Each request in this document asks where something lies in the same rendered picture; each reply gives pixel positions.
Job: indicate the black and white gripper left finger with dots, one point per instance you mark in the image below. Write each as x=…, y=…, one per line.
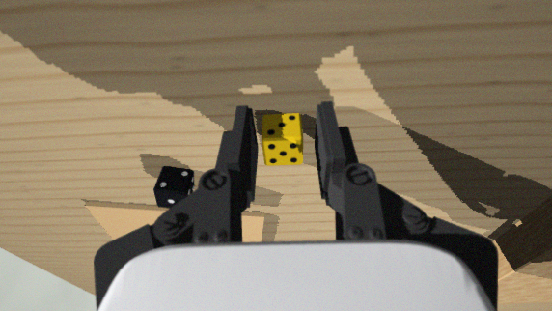
x=211, y=213

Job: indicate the black die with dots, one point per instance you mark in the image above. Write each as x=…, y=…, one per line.
x=173, y=184

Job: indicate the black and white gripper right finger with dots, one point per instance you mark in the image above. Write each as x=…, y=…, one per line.
x=367, y=210

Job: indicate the yellow die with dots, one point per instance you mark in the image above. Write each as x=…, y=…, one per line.
x=282, y=139

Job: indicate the tan flat mat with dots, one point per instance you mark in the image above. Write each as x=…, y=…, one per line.
x=120, y=219

